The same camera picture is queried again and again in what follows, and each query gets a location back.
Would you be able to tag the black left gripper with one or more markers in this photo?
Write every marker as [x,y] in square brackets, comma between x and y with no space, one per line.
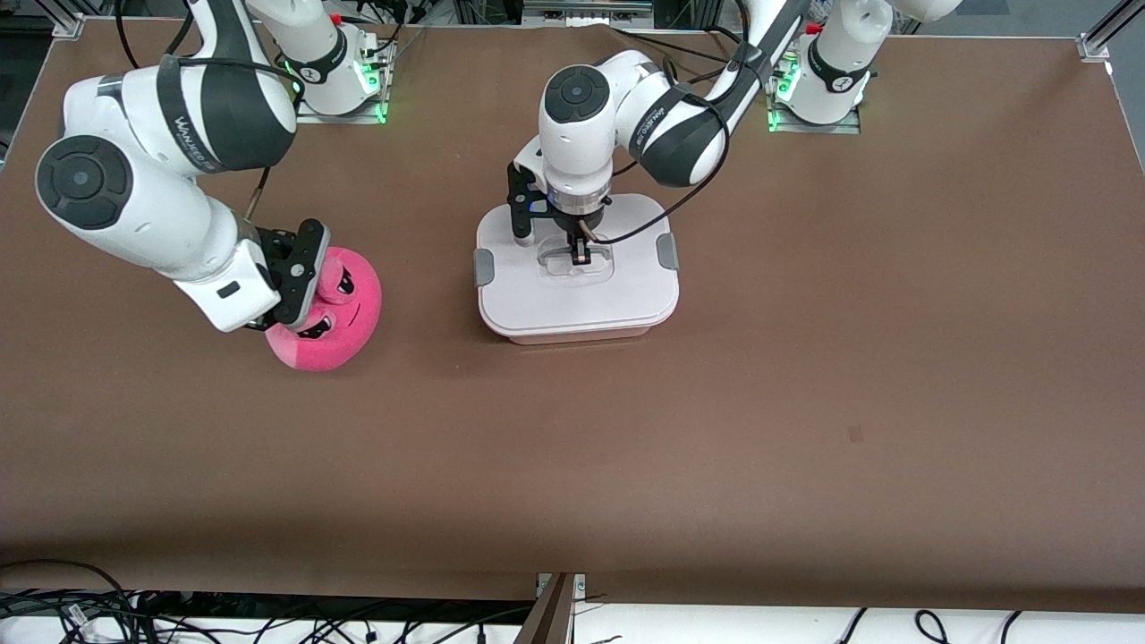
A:
[569,224]

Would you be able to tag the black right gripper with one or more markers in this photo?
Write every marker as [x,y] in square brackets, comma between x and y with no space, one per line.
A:
[282,250]

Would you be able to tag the white box lid grey latches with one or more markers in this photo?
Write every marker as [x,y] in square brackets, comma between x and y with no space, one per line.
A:
[572,304]

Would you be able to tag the pink plush toy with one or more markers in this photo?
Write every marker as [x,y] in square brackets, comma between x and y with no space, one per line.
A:
[349,313]

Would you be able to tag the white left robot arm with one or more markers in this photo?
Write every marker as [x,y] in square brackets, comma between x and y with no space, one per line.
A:
[581,152]

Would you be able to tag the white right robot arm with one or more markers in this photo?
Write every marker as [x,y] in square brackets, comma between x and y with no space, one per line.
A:
[179,116]

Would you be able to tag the translucent plastic storage box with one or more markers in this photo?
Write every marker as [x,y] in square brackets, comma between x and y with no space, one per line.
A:
[572,339]

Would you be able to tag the brown table cover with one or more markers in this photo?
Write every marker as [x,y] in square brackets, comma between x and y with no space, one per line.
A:
[572,465]

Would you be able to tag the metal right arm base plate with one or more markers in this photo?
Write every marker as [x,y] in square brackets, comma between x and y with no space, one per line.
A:
[358,112]

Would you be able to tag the grey metal rail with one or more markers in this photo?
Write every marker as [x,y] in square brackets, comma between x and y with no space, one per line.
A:
[586,11]

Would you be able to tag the small metal bracket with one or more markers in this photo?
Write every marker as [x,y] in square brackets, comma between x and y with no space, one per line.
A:
[580,586]

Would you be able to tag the aluminium frame profile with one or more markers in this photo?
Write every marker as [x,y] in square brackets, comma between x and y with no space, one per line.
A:
[1105,36]

